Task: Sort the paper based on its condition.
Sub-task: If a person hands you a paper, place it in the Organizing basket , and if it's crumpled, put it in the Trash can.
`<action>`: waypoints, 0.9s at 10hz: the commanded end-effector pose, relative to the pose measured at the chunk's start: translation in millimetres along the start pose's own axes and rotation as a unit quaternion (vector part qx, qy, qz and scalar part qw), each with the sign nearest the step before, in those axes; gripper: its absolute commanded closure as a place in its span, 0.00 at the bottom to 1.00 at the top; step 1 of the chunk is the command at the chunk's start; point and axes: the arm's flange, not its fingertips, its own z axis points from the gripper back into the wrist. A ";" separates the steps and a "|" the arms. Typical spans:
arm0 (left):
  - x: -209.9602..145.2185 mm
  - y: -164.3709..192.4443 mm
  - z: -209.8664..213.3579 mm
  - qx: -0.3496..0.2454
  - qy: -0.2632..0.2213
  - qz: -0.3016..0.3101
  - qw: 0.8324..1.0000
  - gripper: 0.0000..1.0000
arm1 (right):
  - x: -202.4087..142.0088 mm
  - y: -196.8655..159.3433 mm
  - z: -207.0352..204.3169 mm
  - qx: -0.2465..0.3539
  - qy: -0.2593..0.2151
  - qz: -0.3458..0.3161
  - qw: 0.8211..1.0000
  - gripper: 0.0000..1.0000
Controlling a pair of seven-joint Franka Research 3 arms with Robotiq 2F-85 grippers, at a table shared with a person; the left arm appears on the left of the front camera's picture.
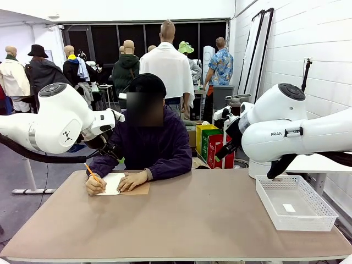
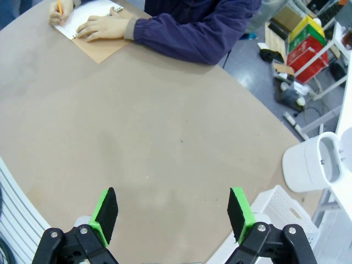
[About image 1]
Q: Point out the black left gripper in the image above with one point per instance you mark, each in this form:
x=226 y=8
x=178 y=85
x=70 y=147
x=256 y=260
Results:
x=110 y=151

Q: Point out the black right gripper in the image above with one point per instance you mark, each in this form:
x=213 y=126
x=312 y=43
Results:
x=229 y=148

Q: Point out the brown spiral notebook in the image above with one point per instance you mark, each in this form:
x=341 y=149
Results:
x=114 y=184

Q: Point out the yellow pencil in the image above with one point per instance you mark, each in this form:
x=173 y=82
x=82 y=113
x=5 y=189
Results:
x=90 y=171

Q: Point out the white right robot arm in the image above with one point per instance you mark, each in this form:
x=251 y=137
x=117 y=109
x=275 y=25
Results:
x=269 y=129

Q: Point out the person's right forearm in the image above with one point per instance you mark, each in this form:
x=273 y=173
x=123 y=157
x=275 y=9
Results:
x=104 y=165

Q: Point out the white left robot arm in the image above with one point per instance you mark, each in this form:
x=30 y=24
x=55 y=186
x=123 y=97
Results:
x=60 y=115

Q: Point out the person's left forearm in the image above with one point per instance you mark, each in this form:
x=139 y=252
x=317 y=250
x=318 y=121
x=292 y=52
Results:
x=170 y=167

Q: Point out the person's left hand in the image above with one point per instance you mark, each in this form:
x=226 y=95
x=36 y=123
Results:
x=132 y=181

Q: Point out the person's right hand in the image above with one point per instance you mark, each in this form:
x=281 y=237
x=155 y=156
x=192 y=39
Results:
x=94 y=187

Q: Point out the red shopping bag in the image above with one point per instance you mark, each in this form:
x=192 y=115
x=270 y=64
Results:
x=213 y=154

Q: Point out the green shopping bag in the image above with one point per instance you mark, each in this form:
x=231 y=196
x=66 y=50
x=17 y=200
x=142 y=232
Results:
x=210 y=134

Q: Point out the yellow shopping bag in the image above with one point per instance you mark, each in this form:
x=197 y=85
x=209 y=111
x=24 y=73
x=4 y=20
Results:
x=200 y=137

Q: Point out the person's navy jacket torso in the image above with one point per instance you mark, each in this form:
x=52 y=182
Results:
x=154 y=143

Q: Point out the grey bin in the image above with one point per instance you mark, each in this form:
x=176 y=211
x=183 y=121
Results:
x=222 y=96

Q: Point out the black cap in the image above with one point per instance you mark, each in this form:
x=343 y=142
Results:
x=147 y=82

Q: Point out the mannequin with dark puffer jacket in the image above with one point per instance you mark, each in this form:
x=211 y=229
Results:
x=125 y=74

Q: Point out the small white paper slip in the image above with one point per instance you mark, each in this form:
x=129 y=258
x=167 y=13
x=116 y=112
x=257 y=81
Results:
x=288 y=208

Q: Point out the white perforated plastic basket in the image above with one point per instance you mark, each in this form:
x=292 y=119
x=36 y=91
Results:
x=294 y=203

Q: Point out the mannequin with floral shirt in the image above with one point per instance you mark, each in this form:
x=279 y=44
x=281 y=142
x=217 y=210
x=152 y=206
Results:
x=220 y=68

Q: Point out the white metal stand leg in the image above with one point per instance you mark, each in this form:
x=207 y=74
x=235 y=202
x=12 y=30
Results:
x=31 y=176

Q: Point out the white standing air conditioner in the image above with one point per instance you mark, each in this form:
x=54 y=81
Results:
x=208 y=59

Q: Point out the mannequin with yellow scarf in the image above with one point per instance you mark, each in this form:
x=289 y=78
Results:
x=74 y=68

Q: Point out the mannequin with white cape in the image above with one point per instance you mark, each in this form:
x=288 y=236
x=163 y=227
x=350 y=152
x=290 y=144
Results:
x=166 y=66

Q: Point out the white side table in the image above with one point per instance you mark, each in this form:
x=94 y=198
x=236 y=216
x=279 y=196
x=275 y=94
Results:
x=324 y=163

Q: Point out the mannequin with green hat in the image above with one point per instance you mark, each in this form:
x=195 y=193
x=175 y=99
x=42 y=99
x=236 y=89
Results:
x=185 y=48

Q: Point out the black-framed white panels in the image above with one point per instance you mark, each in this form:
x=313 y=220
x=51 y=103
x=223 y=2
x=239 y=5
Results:
x=258 y=49

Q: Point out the mannequin with black hat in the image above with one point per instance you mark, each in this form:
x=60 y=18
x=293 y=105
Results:
x=41 y=71

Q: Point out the black tripod stand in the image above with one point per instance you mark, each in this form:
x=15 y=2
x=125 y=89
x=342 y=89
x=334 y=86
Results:
x=305 y=74

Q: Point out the mannequin with cream coat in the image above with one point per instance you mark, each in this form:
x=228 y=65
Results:
x=12 y=77

